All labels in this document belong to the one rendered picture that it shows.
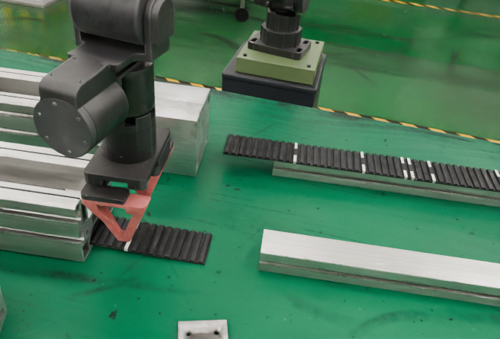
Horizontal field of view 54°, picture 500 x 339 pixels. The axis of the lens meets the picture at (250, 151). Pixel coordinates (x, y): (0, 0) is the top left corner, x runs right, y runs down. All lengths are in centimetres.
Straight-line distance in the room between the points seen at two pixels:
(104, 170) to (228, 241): 19
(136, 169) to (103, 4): 17
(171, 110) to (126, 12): 28
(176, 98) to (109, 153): 23
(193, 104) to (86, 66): 30
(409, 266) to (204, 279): 24
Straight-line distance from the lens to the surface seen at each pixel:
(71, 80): 43
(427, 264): 62
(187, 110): 70
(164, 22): 46
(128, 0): 44
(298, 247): 59
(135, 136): 51
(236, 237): 63
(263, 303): 57
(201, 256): 60
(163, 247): 61
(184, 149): 70
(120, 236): 58
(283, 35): 104
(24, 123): 78
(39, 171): 65
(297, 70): 101
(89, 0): 46
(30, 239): 62
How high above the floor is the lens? 122
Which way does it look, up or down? 34 degrees down
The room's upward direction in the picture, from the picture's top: 6 degrees clockwise
